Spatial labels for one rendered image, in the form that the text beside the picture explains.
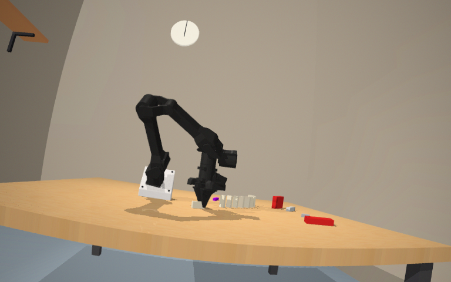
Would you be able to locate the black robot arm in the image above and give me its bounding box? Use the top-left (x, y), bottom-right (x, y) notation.
top-left (136, 94), bottom-right (237, 188)

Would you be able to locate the red rectangular block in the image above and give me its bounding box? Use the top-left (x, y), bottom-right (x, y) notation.
top-left (304, 216), bottom-right (334, 226)
top-left (272, 196), bottom-right (284, 209)

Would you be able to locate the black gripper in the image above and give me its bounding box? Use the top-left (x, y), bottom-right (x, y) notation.
top-left (187, 164), bottom-right (226, 208)

